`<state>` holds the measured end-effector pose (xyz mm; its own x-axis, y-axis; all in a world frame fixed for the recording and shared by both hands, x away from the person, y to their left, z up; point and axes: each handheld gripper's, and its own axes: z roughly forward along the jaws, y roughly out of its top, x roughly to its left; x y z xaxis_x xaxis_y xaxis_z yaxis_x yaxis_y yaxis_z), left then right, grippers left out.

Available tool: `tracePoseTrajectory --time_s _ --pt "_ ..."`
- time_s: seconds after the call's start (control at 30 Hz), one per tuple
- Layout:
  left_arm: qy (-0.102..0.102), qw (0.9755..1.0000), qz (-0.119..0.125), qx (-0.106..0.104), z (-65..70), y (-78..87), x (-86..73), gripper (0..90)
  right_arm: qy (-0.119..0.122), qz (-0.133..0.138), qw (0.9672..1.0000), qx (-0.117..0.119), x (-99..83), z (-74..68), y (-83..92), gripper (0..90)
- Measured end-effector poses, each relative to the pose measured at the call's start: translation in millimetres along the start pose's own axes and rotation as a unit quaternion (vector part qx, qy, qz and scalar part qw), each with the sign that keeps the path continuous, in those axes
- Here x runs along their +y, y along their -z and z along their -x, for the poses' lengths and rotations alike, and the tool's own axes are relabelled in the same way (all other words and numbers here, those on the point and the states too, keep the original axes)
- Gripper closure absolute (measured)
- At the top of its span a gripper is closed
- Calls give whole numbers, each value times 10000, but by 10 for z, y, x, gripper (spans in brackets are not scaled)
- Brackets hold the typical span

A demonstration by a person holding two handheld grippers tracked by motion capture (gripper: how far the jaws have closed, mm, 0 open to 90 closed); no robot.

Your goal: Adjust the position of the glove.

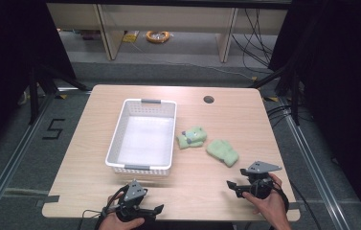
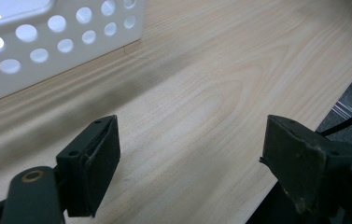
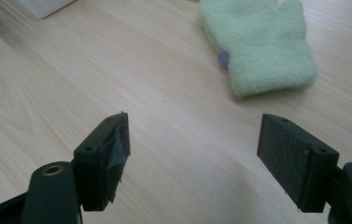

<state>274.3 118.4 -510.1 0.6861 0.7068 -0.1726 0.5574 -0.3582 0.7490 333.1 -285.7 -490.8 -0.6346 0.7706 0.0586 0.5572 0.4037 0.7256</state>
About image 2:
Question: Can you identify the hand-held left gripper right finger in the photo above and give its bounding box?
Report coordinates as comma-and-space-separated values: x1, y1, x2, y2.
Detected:
259, 114, 352, 222

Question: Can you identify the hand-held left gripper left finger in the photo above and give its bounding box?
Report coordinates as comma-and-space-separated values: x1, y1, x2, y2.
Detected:
55, 114, 121, 218

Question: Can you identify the white perforated plastic basket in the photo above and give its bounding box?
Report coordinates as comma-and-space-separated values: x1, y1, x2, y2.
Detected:
0, 0, 147, 108

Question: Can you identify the black cable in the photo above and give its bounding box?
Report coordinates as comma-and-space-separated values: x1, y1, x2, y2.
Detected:
318, 98, 352, 137

